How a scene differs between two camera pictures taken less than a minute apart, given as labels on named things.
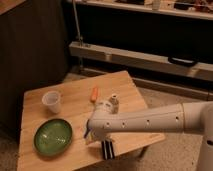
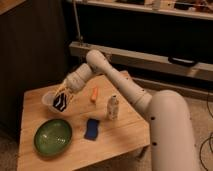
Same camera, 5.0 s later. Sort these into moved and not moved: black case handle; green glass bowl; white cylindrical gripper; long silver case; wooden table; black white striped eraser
Moved: white cylindrical gripper; black white striped eraser
Not moved: long silver case; green glass bowl; wooden table; black case handle
